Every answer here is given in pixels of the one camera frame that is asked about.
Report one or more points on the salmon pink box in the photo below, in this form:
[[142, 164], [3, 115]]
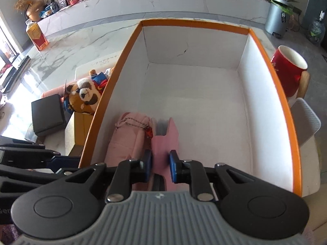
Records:
[[55, 91]]

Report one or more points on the yellow cardboard box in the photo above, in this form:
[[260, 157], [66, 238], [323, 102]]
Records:
[[83, 127]]

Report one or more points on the brown dog plush toy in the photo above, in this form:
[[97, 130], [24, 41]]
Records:
[[83, 97]]

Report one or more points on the yellow red carton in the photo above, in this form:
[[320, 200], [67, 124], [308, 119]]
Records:
[[37, 35]]

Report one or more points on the black box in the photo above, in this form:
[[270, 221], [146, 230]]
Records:
[[47, 114]]

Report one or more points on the purple cloth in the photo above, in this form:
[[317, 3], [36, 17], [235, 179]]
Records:
[[6, 234]]

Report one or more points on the gold vase with dried flowers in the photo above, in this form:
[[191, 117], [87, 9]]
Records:
[[34, 11]]

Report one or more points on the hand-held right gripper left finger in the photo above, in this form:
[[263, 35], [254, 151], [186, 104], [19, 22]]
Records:
[[147, 163]]

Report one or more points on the clear water jug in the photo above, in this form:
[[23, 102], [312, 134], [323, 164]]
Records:
[[316, 30]]

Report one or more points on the orange-rimmed white box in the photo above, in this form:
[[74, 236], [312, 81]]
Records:
[[194, 99]]

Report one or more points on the white printed box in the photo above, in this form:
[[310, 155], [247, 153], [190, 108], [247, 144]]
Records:
[[86, 67]]

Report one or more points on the pink phone case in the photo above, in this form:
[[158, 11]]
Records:
[[163, 145]]

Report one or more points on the silver metal bin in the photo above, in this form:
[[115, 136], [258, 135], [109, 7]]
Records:
[[277, 20]]

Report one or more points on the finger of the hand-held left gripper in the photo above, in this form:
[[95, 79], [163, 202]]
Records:
[[65, 162], [30, 181]]

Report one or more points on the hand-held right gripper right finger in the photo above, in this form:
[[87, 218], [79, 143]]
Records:
[[173, 166]]

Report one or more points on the small blue red plush doll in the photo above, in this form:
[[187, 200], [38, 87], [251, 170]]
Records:
[[98, 79]]

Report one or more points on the black keyboard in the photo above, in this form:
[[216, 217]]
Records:
[[16, 72]]

